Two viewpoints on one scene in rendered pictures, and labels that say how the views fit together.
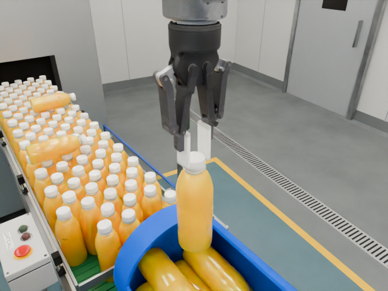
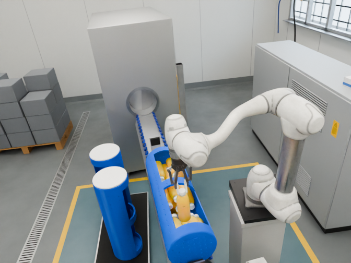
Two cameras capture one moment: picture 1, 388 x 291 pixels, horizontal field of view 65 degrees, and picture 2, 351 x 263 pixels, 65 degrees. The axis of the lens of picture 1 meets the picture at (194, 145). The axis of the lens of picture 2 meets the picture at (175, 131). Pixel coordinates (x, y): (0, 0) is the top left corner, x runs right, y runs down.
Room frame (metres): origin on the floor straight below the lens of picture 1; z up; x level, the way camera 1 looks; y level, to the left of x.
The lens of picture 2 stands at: (1.43, 0.49, 2.41)
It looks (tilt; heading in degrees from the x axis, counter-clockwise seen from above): 30 degrees down; 207
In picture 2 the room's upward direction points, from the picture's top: 6 degrees counter-clockwise
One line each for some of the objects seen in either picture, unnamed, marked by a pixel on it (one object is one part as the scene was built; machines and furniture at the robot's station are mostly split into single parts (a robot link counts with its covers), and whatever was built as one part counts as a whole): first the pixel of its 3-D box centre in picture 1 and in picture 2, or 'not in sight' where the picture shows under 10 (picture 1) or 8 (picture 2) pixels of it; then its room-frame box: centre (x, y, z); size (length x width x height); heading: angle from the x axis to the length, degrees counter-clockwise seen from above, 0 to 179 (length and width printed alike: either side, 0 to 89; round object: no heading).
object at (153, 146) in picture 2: not in sight; (155, 143); (-0.48, -0.71, 1.00); 0.10 x 0.04 x 0.15; 127
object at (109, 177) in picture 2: not in sight; (109, 177); (0.11, -0.81, 1.03); 0.28 x 0.28 x 0.01
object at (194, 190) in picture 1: (194, 205); (183, 205); (0.46, 0.00, 1.32); 0.07 x 0.07 x 0.19
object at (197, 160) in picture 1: (194, 161); (182, 191); (0.46, 0.00, 1.42); 0.04 x 0.04 x 0.02
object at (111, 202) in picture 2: not in sight; (119, 215); (0.11, -0.81, 0.59); 0.28 x 0.28 x 0.88
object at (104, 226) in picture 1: (104, 227); not in sight; (0.62, 0.25, 1.10); 0.04 x 0.04 x 0.02
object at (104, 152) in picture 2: not in sight; (104, 151); (-0.19, -1.09, 1.03); 0.28 x 0.28 x 0.01
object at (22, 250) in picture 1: (22, 251); not in sight; (0.53, 0.43, 1.11); 0.04 x 0.04 x 0.01
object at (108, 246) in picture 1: (109, 252); not in sight; (0.62, 0.25, 1.00); 0.07 x 0.07 x 0.19
